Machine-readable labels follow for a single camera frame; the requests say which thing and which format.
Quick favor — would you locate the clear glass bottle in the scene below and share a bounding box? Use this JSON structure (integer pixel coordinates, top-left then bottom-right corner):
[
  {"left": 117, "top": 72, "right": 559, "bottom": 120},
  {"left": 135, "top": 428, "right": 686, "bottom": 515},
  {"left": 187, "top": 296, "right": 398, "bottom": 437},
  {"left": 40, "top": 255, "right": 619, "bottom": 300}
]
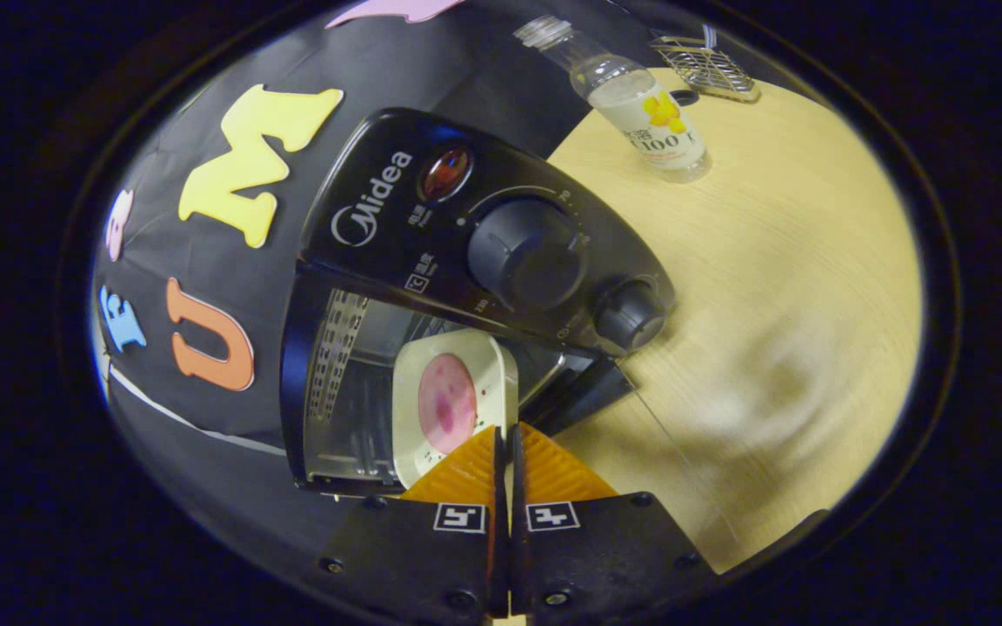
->
[{"left": 514, "top": 15, "right": 712, "bottom": 183}]

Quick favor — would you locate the white square plate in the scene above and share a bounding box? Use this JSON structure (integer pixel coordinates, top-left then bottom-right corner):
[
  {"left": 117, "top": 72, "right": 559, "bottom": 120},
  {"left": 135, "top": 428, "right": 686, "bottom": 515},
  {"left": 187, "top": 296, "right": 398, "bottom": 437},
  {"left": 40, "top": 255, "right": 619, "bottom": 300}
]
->
[{"left": 391, "top": 328, "right": 521, "bottom": 489}]

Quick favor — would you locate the pink ham slice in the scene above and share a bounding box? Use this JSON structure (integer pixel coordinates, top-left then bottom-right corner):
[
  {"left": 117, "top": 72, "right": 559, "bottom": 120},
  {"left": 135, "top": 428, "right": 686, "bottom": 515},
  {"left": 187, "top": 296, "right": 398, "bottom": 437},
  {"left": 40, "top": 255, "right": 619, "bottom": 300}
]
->
[{"left": 417, "top": 352, "right": 478, "bottom": 456}]

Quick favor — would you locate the black electric oven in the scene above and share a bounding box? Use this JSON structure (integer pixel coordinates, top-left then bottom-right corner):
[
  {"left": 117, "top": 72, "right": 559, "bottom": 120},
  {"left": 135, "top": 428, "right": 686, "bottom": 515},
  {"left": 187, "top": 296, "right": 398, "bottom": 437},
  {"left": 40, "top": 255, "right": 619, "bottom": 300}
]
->
[{"left": 279, "top": 106, "right": 678, "bottom": 498}]

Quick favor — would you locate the wire mesh holder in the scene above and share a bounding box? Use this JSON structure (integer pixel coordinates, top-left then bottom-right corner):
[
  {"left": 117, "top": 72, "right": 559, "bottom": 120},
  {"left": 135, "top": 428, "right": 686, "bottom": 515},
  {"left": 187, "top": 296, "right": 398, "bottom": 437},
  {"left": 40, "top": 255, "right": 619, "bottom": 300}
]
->
[{"left": 649, "top": 23, "right": 763, "bottom": 103}]

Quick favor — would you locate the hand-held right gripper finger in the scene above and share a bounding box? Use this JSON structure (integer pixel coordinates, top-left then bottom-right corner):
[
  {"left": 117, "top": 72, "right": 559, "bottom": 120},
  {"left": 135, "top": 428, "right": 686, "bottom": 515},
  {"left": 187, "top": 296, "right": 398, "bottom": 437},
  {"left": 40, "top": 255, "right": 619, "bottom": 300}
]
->
[
  {"left": 314, "top": 424, "right": 502, "bottom": 623},
  {"left": 508, "top": 422, "right": 719, "bottom": 620}
]

